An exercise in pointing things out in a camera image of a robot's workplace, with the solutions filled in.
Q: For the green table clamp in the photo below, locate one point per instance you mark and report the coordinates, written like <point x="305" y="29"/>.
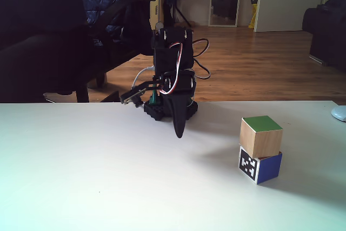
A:
<point x="154" y="98"/>

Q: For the wooden cube with red face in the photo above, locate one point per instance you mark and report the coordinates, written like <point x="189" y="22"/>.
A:
<point x="269" y="167"/>

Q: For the white door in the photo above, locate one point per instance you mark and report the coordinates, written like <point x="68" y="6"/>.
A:
<point x="292" y="1"/>

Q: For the yellow bag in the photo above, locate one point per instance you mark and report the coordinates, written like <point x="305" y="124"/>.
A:
<point x="254" y="9"/>

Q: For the wooden cube with green face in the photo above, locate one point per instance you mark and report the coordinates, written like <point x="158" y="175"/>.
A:
<point x="259" y="139"/>

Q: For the black office chair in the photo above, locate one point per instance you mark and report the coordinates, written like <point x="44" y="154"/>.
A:
<point x="40" y="52"/>

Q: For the small camera circuit board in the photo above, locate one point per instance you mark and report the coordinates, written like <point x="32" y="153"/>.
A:
<point x="133" y="94"/>

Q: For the dark sofa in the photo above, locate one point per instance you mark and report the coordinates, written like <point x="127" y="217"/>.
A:
<point x="329" y="33"/>

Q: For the white computer mouse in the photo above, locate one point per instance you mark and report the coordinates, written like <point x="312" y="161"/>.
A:
<point x="340" y="113"/>

